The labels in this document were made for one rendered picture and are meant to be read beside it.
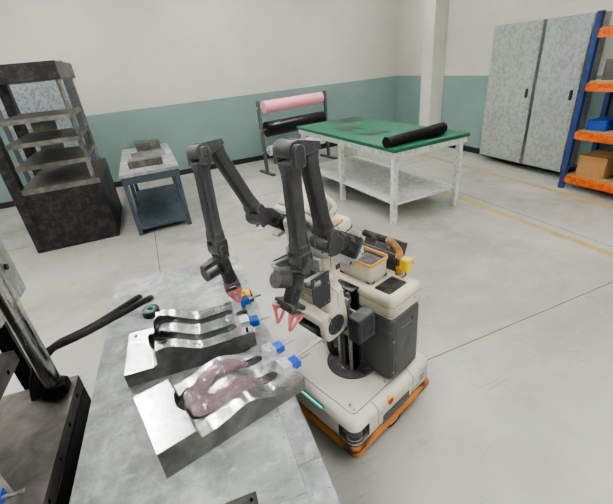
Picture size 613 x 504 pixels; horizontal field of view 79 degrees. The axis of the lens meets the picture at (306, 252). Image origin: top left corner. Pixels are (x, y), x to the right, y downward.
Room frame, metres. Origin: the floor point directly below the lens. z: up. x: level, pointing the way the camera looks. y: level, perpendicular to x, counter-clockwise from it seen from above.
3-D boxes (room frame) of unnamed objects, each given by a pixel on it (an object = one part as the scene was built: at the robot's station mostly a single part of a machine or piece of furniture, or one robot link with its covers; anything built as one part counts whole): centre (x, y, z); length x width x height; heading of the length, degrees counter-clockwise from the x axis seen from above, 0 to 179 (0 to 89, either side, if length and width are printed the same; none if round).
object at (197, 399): (0.93, 0.33, 0.90); 0.26 x 0.18 x 0.08; 124
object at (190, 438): (0.92, 0.33, 0.86); 0.50 x 0.26 x 0.11; 124
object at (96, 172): (5.11, 3.12, 1.03); 1.54 x 0.94 x 2.06; 20
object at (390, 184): (5.23, -1.03, 0.51); 2.40 x 1.13 x 1.02; 24
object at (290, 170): (1.14, 0.02, 1.40); 0.11 x 0.06 x 0.43; 40
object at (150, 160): (5.46, 2.13, 0.46); 1.90 x 0.70 x 0.92; 20
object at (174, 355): (1.24, 0.51, 0.87); 0.50 x 0.26 x 0.14; 107
